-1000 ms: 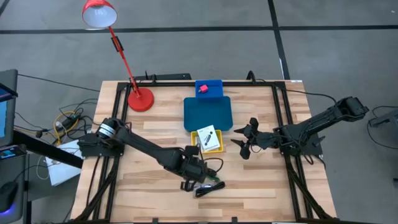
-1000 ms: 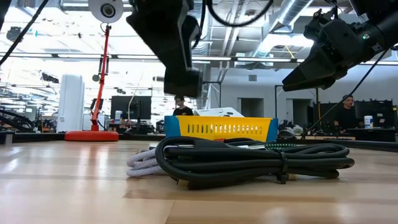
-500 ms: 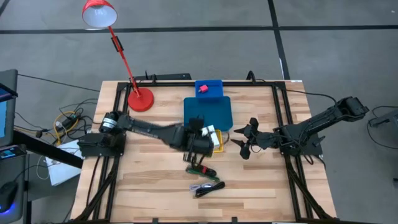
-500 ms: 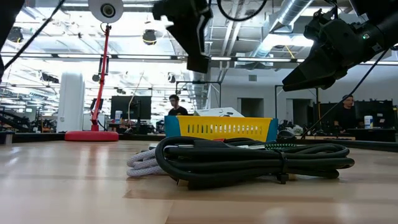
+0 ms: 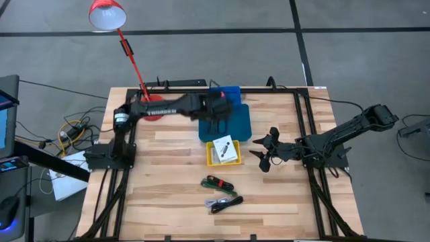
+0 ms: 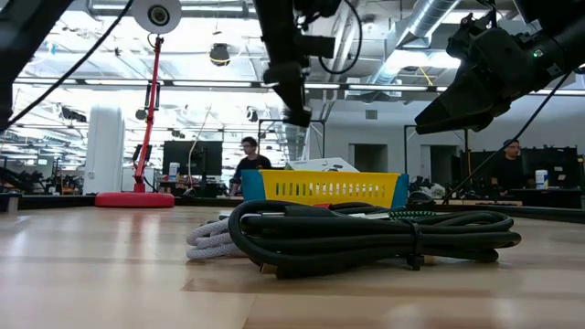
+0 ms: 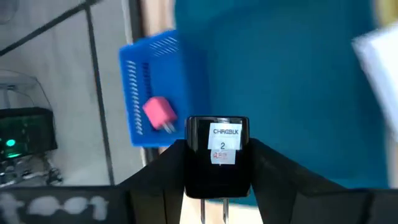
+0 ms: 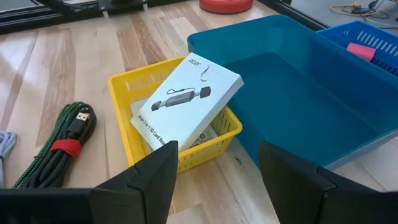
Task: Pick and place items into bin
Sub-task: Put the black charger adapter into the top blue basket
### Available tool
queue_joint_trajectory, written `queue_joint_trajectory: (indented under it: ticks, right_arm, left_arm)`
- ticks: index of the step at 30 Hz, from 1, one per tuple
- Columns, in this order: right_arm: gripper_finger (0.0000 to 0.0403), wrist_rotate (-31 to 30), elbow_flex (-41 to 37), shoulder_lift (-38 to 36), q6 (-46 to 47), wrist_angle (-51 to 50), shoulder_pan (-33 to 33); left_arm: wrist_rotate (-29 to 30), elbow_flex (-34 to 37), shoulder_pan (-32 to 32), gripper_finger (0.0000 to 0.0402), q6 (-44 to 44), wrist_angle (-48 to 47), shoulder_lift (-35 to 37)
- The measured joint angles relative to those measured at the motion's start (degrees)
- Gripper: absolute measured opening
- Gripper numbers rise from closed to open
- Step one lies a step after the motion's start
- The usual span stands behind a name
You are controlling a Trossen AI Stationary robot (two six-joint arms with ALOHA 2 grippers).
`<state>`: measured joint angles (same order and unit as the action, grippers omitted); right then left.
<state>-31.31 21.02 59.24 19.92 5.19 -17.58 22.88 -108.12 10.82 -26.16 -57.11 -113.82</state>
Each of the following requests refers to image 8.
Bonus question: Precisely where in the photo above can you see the black green cable bundle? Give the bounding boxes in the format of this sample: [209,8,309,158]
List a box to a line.
[12,101,98,189]

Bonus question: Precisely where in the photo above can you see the white box with printed label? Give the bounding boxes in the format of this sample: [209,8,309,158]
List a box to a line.
[129,98,219,151]

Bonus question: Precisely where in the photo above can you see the small pink block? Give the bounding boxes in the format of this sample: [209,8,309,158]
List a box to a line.
[346,42,377,62]

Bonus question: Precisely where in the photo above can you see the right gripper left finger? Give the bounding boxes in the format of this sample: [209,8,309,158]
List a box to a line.
[0,140,180,224]

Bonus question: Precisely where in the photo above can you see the large teal plastic bin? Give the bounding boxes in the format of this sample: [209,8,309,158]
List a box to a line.
[187,14,398,170]

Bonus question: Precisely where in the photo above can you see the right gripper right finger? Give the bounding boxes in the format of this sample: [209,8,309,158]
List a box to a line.
[258,141,398,224]

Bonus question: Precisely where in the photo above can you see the white coiled cable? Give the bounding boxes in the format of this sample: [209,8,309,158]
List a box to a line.
[0,130,17,189]

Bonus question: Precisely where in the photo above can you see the small blue slotted basket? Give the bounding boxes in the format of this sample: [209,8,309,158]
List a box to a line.
[317,20,398,77]

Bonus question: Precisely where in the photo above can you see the yellow cable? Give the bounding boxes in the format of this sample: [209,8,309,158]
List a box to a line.
[329,1,379,17]

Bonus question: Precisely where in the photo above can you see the yellow slotted plastic basket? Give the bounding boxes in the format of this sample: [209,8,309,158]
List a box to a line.
[108,55,243,174]

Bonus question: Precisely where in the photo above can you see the white card reader box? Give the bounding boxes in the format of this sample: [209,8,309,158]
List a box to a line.
[129,52,244,153]

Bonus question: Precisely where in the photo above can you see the red desk lamp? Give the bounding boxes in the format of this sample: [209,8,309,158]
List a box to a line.
[198,0,254,15]

